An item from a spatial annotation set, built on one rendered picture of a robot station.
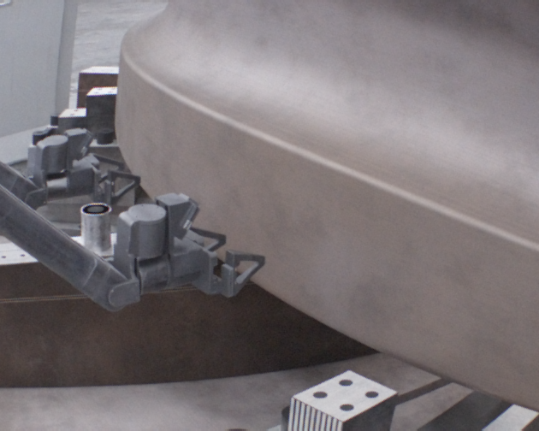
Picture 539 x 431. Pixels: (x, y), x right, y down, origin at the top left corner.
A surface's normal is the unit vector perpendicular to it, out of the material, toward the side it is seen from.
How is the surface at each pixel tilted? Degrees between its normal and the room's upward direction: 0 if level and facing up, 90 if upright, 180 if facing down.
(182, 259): 90
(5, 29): 90
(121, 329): 90
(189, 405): 0
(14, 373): 90
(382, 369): 0
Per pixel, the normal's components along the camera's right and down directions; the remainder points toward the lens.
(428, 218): -0.73, 0.22
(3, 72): 0.65, 0.30
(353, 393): 0.04, -0.93
